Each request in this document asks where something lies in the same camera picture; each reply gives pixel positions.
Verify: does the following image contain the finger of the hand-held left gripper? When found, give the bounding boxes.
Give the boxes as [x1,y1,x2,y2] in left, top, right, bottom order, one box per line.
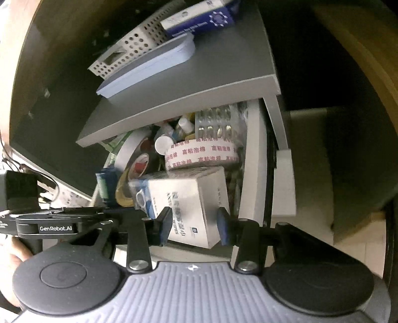
[104,209,148,222]

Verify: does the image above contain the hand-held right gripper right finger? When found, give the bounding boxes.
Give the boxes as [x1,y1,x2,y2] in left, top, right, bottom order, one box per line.
[218,207,314,274]

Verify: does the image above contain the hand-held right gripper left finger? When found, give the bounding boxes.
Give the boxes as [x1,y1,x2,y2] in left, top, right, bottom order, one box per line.
[67,206,173,274]

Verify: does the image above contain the white cardboard box blue print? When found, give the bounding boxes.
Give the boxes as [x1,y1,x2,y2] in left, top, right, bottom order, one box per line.
[129,166,231,249]

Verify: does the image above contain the white cabinet drawer with lock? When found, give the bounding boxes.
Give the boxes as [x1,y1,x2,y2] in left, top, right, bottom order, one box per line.
[93,96,297,260]

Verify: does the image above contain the person's left hand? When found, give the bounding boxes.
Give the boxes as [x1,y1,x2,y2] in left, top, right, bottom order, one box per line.
[0,237,33,308]

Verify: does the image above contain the yellow tape roll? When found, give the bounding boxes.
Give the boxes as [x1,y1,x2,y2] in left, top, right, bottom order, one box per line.
[115,169,137,208]

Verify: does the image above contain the blue green packet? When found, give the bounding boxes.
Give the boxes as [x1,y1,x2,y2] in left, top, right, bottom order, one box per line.
[95,168,120,207]

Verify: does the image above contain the red black tape roll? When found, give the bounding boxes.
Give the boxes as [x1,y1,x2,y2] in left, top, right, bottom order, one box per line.
[126,141,165,181]

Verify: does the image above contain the large white tape roll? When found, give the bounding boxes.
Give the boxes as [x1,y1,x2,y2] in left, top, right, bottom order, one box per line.
[110,129,153,174]

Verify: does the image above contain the green white packet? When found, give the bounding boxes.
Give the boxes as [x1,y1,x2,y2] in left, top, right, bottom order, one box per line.
[102,130,134,162]

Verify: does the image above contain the white bottle cap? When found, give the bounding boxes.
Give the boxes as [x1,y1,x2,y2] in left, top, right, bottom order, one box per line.
[154,136,171,155]

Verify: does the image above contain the white tape roll red print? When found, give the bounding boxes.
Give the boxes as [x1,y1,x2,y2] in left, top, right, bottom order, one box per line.
[164,137,239,171]

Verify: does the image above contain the silver pill blister pack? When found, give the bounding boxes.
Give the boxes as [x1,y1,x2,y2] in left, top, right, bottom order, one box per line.
[194,104,240,143]

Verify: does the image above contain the small white bottle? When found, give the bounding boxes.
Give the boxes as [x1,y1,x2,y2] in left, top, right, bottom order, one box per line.
[179,115,195,133]

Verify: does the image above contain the light blue plastic tray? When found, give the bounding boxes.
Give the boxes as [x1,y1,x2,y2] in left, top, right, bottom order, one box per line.
[96,33,196,99]

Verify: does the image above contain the white perforated plastic basket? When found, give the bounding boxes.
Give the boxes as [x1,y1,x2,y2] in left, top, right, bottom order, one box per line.
[88,0,187,81]

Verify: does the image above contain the purple glove box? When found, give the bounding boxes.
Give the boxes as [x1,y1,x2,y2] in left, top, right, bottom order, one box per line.
[160,0,241,39]

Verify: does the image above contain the wooden shelf board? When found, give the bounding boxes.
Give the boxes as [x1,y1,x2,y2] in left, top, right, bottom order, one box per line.
[312,0,398,131]

